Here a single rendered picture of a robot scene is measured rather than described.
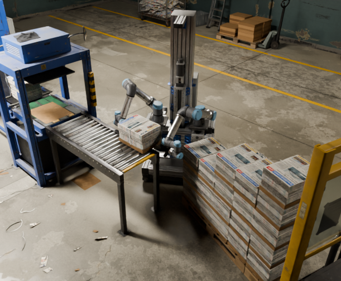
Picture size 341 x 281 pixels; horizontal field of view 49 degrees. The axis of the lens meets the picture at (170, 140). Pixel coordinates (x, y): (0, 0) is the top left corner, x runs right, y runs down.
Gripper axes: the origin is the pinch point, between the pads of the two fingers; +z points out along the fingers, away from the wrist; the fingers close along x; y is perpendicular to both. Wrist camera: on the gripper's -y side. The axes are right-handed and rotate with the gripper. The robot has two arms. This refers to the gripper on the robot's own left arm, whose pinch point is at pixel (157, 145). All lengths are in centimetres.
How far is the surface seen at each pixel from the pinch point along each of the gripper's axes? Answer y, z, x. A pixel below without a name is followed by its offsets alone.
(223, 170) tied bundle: 15, -90, 4
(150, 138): 15.1, -2.4, 11.2
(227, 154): 27, -88, -5
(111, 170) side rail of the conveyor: 1, 0, 63
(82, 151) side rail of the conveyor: 0, 48, 63
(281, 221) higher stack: 15, -162, 26
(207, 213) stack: -54, -74, -1
